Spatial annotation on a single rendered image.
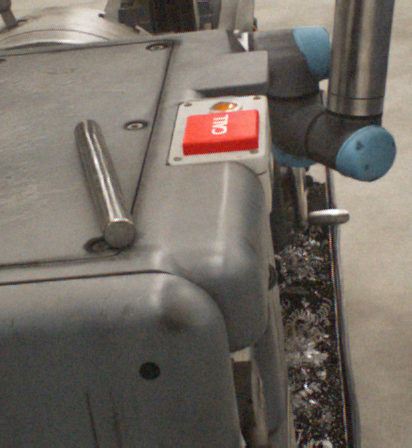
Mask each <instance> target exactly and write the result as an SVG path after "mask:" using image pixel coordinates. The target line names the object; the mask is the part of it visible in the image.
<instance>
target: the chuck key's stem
mask: <svg viewBox="0 0 412 448"><path fill-rule="evenodd" d="M10 7H11V1H10V0H0V16H1V18H2V20H3V22H4V24H5V26H6V28H7V30H13V29H14V28H16V27H18V26H19V25H20V24H18V23H17V21H16V19H15V17H14V15H13V13H12V11H11V9H10Z"/></svg>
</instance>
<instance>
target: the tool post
mask: <svg viewBox="0 0 412 448"><path fill-rule="evenodd" d="M147 4H148V11H149V18H150V24H151V31H152V34H160V33H170V32H175V34H178V33H188V32H197V31H199V27H200V24H199V21H200V16H199V9H198V1H197V0H147Z"/></svg>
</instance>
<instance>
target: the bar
mask: <svg viewBox="0 0 412 448"><path fill-rule="evenodd" d="M74 134H75V138H76V141H77V145H78V149H79V152H80V156H81V159H82V163H83V166H84V170H85V173H86V177H87V180H88V184H89V187H90V191H91V194H92V198H93V201H94V204H95V207H96V211H97V215H98V218H99V222H100V225H101V229H102V232H103V236H104V239H105V241H106V242H107V243H108V244H109V245H110V246H112V247H115V248H123V247H126V246H128V245H129V244H131V243H132V242H133V240H134V236H135V225H134V222H133V219H132V216H131V213H130V210H129V208H128V205H127V202H126V200H125V197H124V194H123V191H122V188H121V185H120V182H119V179H118V176H117V173H116V171H115V168H114V165H113V162H112V159H111V156H110V153H109V150H108V147H107V144H106V141H105V138H104V136H103V133H102V130H101V127H100V125H99V124H98V123H97V122H96V121H94V120H92V119H85V120H82V121H80V122H79V123H78V124H77V125H76V127H75V131H74Z"/></svg>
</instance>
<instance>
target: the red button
mask: <svg viewBox="0 0 412 448"><path fill-rule="evenodd" d="M259 139H260V115H259V111H258V110H247V111H236V112H226V113H216V114H206V115H196V116H189V117H188V118H187V121H186V126H185V131H184V136H183V142H182V149H183V155H185V156H188V155H198V154H208V153H219V152H229V151H240V150H251V149H258V148H259Z"/></svg>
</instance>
